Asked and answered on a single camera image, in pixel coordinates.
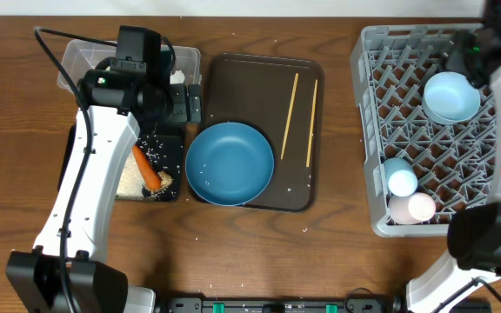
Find large dark blue plate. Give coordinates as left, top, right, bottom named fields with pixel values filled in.
left=185, top=122, right=275, bottom=206

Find brown food scrap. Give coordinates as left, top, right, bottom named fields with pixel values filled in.
left=157, top=171, right=173, bottom=190

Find orange carrot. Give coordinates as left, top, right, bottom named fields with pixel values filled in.
left=131, top=145, right=162, bottom=192

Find pile of white rice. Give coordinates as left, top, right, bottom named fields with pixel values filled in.
left=116, top=153, right=152, bottom=201

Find light blue plastic cup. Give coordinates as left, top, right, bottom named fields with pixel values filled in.
left=383, top=157, right=418, bottom=196

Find pink plastic cup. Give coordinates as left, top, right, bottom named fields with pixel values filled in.
left=388, top=192, right=436, bottom=225

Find small light blue bowl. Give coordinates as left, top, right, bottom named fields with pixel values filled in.
left=422, top=71, right=481, bottom=125

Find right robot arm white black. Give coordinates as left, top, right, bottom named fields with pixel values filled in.
left=392, top=0, right=501, bottom=312

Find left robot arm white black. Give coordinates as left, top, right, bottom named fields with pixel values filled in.
left=6, top=26, right=177, bottom=312

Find black waste tray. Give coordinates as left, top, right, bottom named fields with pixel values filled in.
left=58, top=123, right=186, bottom=203

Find grey dishwasher rack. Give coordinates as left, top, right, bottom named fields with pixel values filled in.
left=351, top=24, right=498, bottom=237

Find crumpled white paper napkin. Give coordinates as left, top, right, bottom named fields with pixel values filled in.
left=170, top=70, right=185, bottom=84

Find brown serving tray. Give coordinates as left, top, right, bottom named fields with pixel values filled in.
left=199, top=54, right=324, bottom=213

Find clear plastic container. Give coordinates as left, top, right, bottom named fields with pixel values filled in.
left=61, top=39, right=202, bottom=85

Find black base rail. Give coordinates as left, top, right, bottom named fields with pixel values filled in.
left=155, top=296, right=390, bottom=313

